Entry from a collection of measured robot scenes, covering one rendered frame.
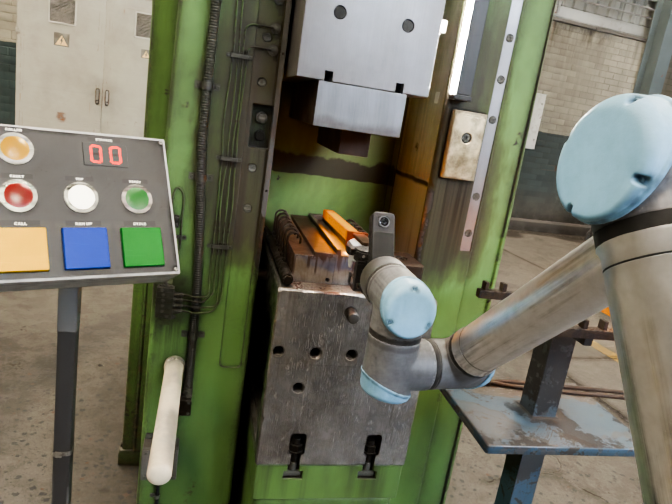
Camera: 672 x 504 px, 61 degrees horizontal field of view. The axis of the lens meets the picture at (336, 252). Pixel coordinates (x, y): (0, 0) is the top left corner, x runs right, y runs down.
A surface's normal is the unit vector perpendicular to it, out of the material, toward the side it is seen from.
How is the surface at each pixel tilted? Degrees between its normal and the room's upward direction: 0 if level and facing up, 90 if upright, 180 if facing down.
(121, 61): 90
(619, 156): 84
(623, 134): 84
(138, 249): 60
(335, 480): 90
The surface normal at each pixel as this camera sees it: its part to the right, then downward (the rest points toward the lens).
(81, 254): 0.59, -0.24
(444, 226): 0.20, 0.26
